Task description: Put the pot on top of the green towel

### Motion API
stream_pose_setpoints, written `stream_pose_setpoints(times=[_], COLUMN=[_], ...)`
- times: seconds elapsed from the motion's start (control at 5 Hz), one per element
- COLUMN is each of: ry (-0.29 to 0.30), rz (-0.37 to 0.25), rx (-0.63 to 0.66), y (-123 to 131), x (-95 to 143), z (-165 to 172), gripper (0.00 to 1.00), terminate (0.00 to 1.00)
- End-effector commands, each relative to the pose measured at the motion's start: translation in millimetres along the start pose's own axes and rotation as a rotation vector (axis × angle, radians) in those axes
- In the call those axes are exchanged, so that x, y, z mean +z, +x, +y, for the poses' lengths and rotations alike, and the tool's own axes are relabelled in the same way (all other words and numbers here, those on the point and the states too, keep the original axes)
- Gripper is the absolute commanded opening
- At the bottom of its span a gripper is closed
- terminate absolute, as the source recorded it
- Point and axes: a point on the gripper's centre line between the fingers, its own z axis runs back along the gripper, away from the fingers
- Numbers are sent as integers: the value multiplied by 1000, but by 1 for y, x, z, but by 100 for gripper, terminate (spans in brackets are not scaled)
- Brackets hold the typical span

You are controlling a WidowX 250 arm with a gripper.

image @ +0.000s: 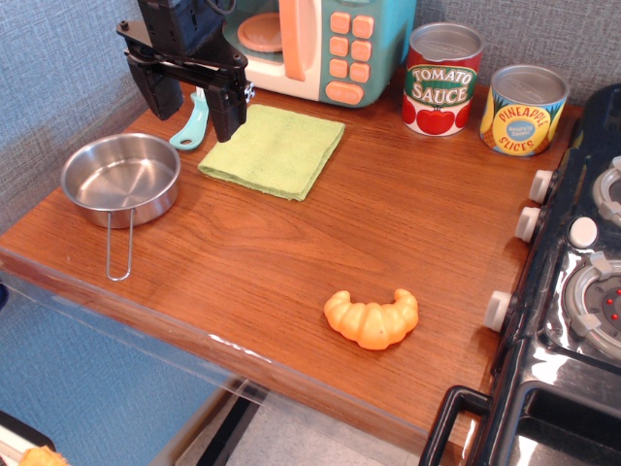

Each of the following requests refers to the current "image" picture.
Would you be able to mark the tomato sauce can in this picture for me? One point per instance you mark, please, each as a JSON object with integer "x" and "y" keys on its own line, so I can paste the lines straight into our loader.
{"x": 441, "y": 74}

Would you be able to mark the orange toy at corner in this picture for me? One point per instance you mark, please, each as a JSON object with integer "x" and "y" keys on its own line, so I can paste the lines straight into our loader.
{"x": 42, "y": 456}

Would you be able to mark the teal plastic spoon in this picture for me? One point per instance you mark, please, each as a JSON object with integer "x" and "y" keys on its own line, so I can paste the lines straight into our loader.
{"x": 192, "y": 134}

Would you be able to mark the white stove knob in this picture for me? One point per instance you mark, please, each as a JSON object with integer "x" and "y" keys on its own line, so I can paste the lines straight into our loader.
{"x": 496, "y": 310}
{"x": 540, "y": 185}
{"x": 527, "y": 223}

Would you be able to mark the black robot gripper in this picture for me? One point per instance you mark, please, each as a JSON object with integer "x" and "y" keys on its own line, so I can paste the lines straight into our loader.
{"x": 179, "y": 42}

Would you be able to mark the teal toy microwave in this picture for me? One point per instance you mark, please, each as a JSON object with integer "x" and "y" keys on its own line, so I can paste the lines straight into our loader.
{"x": 337, "y": 52}

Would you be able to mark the orange plastic croissant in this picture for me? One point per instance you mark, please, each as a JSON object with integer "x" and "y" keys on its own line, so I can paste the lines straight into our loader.
{"x": 373, "y": 326}

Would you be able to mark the pineapple slices can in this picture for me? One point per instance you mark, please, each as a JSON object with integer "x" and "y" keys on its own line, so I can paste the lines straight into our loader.
{"x": 523, "y": 109}

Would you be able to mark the stainless steel pot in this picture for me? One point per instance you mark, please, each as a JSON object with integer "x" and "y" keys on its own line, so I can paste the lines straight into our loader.
{"x": 121, "y": 182}

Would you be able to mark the black toy stove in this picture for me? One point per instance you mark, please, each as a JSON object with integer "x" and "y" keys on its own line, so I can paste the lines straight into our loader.
{"x": 555, "y": 395}

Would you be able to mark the green folded towel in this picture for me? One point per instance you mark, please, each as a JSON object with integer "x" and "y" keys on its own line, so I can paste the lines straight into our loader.
{"x": 276, "y": 152}

